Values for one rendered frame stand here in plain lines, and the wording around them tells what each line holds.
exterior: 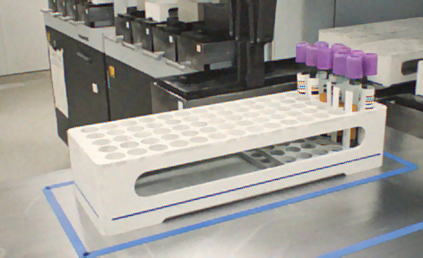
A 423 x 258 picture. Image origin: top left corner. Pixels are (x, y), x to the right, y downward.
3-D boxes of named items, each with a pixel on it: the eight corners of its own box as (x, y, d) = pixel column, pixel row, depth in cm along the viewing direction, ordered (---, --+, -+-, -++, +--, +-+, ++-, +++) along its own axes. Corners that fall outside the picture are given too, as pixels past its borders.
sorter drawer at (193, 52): (374, 36, 176) (376, 6, 173) (409, 42, 165) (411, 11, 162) (162, 65, 143) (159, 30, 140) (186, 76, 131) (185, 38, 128)
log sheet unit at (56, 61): (55, 108, 278) (47, 36, 266) (71, 123, 255) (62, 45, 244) (50, 109, 277) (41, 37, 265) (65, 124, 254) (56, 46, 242)
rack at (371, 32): (420, 44, 126) (423, 16, 124) (459, 51, 118) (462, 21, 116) (315, 61, 112) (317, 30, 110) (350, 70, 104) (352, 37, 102)
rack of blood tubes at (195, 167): (323, 136, 66) (326, 85, 64) (385, 165, 58) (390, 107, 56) (72, 191, 53) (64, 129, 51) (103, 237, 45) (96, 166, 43)
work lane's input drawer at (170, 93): (421, 70, 131) (426, 31, 129) (473, 82, 120) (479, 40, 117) (129, 125, 98) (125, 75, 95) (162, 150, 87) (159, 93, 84)
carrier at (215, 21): (235, 33, 136) (235, 7, 134) (228, 34, 135) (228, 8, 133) (211, 27, 145) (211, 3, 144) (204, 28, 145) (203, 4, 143)
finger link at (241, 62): (239, 42, 92) (237, 42, 93) (239, 84, 95) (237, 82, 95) (254, 40, 94) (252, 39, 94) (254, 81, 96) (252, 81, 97)
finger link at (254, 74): (262, 42, 92) (263, 43, 91) (262, 84, 94) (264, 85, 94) (246, 44, 91) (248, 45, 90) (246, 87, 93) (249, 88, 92)
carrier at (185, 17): (204, 25, 149) (204, 2, 147) (198, 26, 148) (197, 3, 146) (185, 20, 158) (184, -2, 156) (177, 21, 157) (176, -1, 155)
